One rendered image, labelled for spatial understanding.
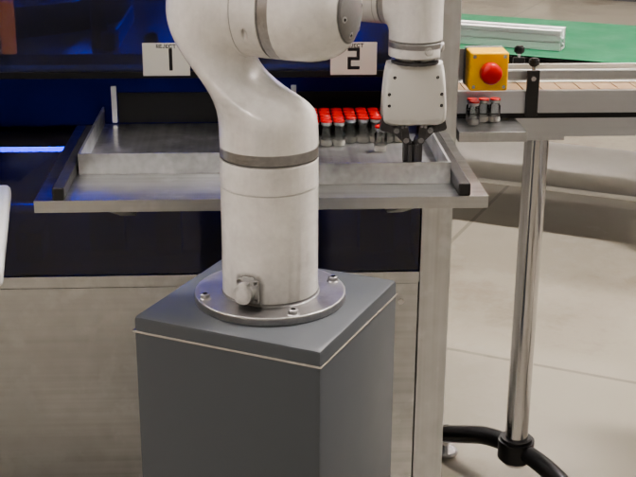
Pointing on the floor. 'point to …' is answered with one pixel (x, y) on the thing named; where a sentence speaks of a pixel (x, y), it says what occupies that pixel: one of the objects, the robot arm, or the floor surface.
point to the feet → (520, 454)
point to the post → (435, 285)
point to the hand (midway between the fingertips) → (412, 154)
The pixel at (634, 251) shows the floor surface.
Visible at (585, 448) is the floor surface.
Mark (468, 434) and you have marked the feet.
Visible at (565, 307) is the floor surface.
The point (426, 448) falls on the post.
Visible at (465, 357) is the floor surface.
